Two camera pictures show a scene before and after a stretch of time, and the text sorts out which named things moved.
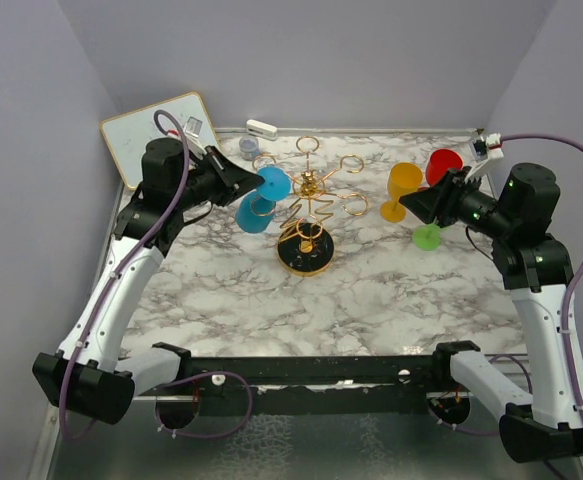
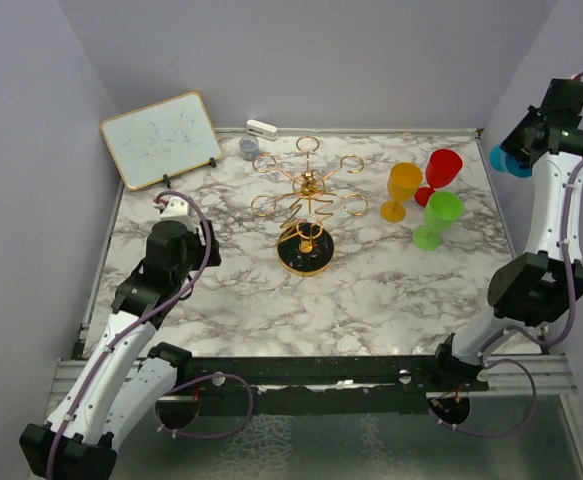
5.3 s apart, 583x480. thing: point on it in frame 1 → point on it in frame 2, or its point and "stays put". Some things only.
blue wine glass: [256, 208] → [499, 161]
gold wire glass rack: [305, 245] stays put
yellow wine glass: [404, 179] stays put
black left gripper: [241, 179] → [194, 238]
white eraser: [262, 130] stays put
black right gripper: [430, 203] → [510, 143]
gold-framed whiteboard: [128, 133] stays put
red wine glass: [439, 161] stays put
